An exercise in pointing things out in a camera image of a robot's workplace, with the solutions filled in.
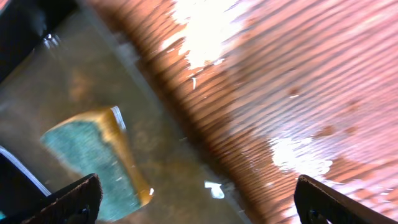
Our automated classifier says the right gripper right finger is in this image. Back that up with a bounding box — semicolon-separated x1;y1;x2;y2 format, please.
294;175;397;224

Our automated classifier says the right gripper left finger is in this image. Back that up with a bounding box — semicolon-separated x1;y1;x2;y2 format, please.
1;173;103;224

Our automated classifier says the green yellow sponge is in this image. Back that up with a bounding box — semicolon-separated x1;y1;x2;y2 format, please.
40;106;154;222

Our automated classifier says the black water tray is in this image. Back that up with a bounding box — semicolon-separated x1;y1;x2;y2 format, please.
1;1;249;224

